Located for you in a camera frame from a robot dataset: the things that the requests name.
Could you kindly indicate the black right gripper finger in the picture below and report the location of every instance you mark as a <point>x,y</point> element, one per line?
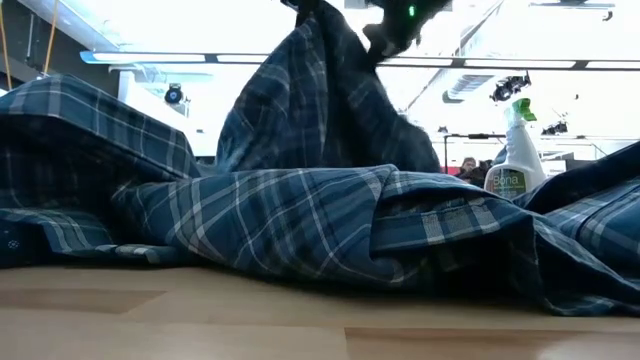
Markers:
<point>305,10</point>

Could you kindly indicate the blue plaid shirt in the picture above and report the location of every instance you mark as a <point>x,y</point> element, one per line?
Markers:
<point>280,225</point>

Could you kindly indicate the long ceiling light bar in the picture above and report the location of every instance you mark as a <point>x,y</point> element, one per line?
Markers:
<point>520,63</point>

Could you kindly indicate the black track light cluster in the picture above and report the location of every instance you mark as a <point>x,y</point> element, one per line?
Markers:
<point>510,87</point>

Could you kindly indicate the black round ceiling spotlight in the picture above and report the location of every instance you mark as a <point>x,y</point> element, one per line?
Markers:
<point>173,94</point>

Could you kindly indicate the person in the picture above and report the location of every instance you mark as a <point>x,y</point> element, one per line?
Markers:
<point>472,171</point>

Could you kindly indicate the white spray bottle green trigger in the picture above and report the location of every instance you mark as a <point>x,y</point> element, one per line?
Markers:
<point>520,165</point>

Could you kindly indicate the small black track light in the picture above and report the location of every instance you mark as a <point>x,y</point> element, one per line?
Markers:
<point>555,129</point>

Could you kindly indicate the black monitor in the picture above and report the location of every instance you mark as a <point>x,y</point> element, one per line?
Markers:
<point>580,165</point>

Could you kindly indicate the black metal table frame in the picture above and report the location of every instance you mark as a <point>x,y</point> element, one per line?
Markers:
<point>446,150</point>

